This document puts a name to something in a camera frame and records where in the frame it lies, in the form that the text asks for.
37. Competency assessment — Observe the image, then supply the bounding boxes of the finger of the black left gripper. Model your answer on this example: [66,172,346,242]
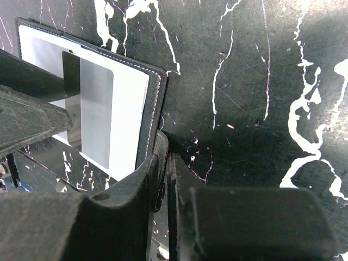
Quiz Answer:
[1,50,80,102]
[1,85,73,157]

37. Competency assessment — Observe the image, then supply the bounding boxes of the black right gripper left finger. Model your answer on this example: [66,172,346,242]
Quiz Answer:
[1,154,159,260]

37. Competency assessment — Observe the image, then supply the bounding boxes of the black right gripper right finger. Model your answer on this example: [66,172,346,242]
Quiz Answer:
[166,153,337,260]

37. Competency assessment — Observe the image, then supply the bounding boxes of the black blue card holder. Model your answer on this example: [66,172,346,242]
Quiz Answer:
[16,18,167,196]

